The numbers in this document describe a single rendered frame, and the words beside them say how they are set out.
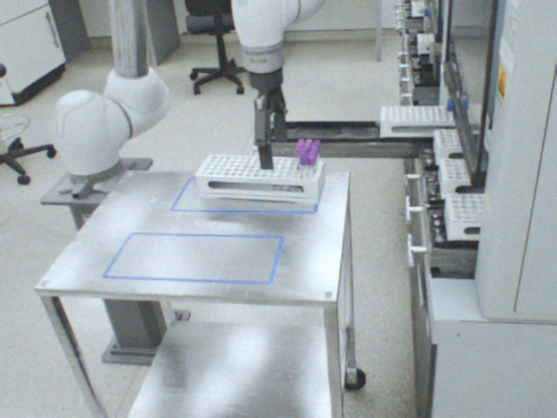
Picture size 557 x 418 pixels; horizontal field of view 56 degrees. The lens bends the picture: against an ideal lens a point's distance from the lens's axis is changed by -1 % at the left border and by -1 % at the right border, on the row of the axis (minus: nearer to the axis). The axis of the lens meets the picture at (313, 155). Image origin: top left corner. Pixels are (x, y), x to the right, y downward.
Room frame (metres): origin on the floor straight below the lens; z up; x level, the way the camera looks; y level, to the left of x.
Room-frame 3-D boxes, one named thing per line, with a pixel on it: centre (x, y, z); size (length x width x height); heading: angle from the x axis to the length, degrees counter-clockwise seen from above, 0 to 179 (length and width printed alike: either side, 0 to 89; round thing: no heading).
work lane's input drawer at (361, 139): (1.38, -0.17, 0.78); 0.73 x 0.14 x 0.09; 81
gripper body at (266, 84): (1.09, 0.09, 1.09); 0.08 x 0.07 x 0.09; 168
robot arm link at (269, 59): (1.09, 0.09, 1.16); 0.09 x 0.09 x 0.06
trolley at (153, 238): (0.97, 0.25, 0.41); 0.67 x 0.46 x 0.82; 81
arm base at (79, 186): (1.39, 0.67, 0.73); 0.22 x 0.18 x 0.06; 171
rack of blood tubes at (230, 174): (1.09, 0.13, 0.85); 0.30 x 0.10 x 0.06; 77
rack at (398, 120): (1.35, -0.35, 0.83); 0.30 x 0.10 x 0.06; 81
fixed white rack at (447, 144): (1.18, -0.46, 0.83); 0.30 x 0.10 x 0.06; 81
